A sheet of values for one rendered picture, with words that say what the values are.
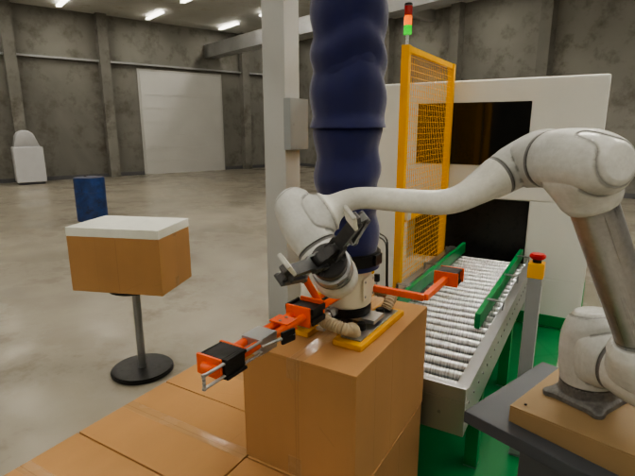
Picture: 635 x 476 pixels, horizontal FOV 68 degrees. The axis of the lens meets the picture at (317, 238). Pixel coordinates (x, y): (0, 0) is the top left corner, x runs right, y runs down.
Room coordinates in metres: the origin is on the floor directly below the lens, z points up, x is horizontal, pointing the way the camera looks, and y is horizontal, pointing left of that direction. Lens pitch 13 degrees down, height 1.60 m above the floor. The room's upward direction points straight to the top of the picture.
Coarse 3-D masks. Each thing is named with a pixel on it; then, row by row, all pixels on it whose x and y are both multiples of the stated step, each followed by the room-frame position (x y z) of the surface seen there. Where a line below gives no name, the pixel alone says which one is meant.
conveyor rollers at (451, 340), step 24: (456, 264) 3.59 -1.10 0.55; (480, 264) 3.59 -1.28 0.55; (504, 264) 3.59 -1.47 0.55; (456, 288) 3.05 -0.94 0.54; (480, 288) 3.06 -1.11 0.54; (432, 312) 2.60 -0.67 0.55; (456, 312) 2.61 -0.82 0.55; (432, 336) 2.31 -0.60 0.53; (456, 336) 2.27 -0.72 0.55; (480, 336) 2.28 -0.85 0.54; (432, 360) 2.04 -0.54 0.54; (456, 360) 2.06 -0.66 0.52
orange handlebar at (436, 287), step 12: (444, 276) 1.61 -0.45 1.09; (384, 288) 1.49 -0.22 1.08; (396, 288) 1.48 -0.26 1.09; (432, 288) 1.48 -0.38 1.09; (324, 300) 1.37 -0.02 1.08; (336, 300) 1.41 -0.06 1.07; (420, 300) 1.42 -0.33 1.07; (288, 312) 1.28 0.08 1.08; (276, 324) 1.21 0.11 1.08; (288, 324) 1.19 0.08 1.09; (252, 348) 1.06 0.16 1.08; (204, 372) 0.97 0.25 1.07; (216, 372) 0.96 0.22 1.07
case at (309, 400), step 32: (416, 320) 1.57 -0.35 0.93; (288, 352) 1.30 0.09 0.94; (320, 352) 1.30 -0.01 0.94; (352, 352) 1.30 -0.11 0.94; (384, 352) 1.32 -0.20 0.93; (416, 352) 1.59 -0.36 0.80; (256, 384) 1.34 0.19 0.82; (288, 384) 1.28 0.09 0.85; (320, 384) 1.22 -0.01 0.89; (352, 384) 1.17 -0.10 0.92; (384, 384) 1.33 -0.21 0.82; (416, 384) 1.60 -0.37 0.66; (256, 416) 1.34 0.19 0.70; (288, 416) 1.28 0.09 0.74; (320, 416) 1.22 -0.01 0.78; (352, 416) 1.17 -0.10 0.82; (384, 416) 1.34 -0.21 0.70; (256, 448) 1.35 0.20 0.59; (288, 448) 1.28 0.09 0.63; (320, 448) 1.22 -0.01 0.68; (352, 448) 1.17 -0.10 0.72; (384, 448) 1.35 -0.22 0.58
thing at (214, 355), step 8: (216, 344) 1.05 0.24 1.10; (224, 344) 1.05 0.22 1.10; (232, 344) 1.05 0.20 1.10; (200, 352) 1.00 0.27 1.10; (208, 352) 1.00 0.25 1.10; (216, 352) 1.00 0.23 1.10; (224, 352) 1.00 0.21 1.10; (232, 352) 1.00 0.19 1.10; (200, 360) 0.99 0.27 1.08; (208, 360) 0.98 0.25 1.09; (216, 360) 0.97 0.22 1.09; (216, 376) 0.97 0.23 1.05
